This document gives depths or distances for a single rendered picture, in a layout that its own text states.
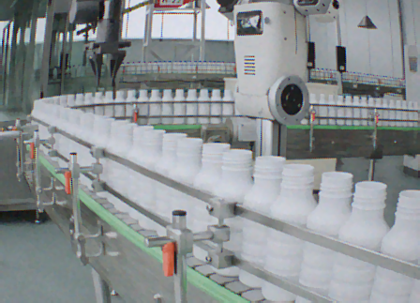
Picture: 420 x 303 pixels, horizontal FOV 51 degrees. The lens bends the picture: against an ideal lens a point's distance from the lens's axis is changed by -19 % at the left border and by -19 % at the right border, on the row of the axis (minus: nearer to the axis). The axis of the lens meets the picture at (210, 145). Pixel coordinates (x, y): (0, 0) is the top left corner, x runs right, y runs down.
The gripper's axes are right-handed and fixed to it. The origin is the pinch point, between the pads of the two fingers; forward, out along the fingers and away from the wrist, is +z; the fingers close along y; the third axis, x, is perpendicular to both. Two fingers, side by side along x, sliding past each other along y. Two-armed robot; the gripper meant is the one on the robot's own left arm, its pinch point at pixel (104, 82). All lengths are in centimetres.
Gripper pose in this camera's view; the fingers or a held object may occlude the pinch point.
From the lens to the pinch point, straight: 114.0
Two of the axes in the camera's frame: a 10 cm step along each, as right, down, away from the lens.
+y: 8.5, -0.6, 5.2
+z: -0.2, 9.9, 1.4
